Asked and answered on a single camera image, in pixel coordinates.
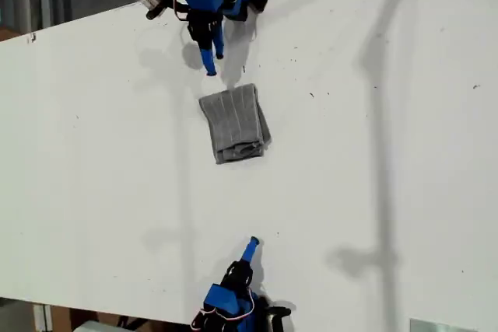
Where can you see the gripper camera stalk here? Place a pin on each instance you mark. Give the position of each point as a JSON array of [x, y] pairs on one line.
[[280, 310], [159, 7]]

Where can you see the white table leg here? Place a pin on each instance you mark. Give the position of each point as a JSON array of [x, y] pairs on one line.
[[42, 318]]

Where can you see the white plastic container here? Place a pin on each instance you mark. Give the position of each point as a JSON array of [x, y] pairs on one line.
[[93, 327]]

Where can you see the grey striped square towel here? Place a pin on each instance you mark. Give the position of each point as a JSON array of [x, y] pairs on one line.
[[237, 126]]

